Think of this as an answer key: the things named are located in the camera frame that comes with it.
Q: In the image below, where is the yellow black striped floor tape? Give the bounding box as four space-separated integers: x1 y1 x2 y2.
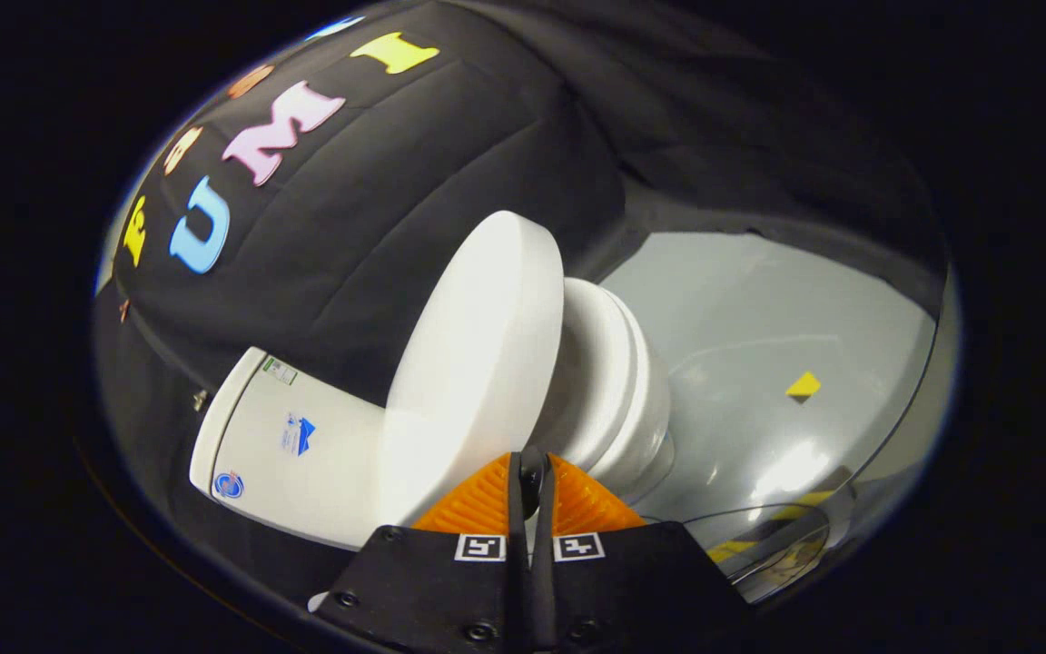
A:
706 489 840 566

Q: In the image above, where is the black backdrop cloth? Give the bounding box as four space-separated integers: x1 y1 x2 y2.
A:
96 0 946 587

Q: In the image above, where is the white ceramic toilet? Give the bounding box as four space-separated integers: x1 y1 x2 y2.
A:
189 277 675 551

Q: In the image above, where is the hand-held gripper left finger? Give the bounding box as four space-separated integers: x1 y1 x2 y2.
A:
316 451 533 654

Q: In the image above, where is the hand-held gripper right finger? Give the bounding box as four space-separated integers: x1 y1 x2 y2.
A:
530 449 753 654

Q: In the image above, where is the white toilet seat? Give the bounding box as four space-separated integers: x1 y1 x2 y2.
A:
532 277 644 469

